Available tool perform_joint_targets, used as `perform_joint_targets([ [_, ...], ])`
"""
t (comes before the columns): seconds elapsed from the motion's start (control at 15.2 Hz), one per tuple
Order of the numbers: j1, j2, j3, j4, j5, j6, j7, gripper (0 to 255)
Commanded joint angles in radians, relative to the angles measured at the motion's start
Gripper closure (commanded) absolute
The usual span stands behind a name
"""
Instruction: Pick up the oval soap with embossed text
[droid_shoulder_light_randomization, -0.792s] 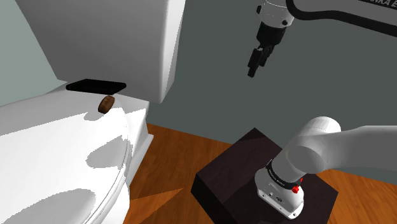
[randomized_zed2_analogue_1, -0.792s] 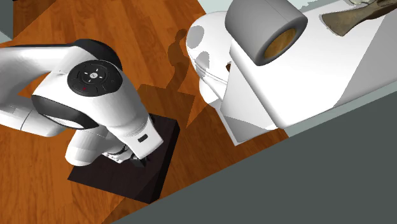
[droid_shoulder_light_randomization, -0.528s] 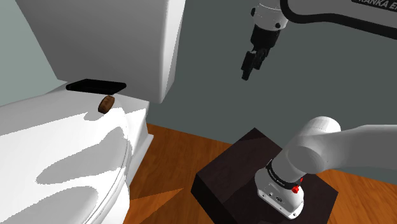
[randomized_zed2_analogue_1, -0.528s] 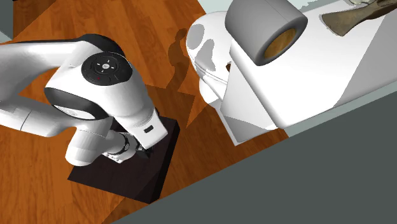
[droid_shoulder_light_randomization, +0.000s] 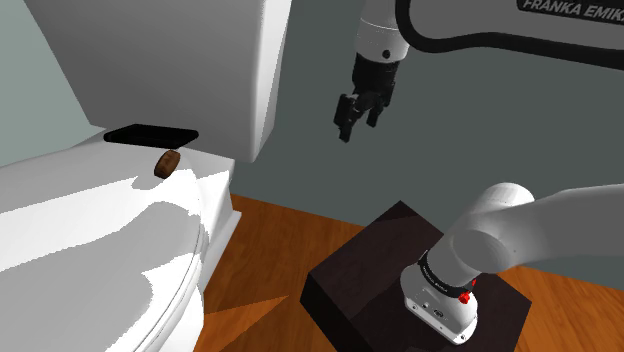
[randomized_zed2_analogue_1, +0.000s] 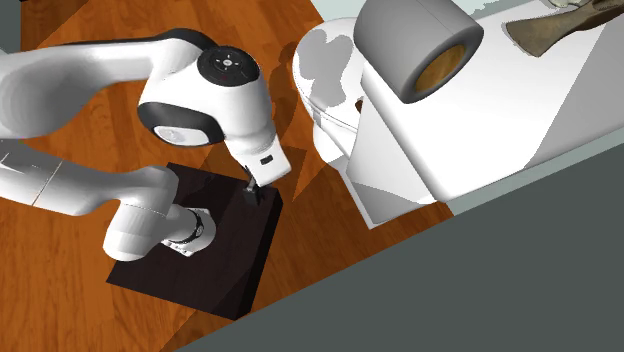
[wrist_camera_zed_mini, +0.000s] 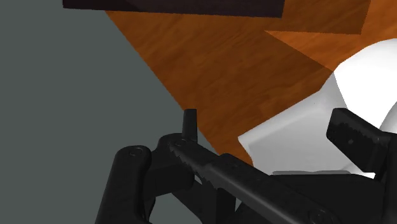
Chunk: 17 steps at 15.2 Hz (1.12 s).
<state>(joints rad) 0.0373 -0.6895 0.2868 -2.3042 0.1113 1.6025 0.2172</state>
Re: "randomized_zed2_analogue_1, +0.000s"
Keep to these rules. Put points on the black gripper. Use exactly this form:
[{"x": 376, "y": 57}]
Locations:
[{"x": 253, "y": 191}]

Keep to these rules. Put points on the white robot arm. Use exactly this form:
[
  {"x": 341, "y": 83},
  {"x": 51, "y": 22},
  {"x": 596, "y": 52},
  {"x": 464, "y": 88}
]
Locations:
[{"x": 97, "y": 63}]

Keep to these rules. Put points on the grey toilet paper roll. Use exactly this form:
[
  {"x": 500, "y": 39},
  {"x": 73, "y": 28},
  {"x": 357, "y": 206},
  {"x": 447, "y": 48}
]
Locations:
[{"x": 395, "y": 44}]

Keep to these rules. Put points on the olive brown flared object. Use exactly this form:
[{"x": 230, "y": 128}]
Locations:
[{"x": 546, "y": 30}]

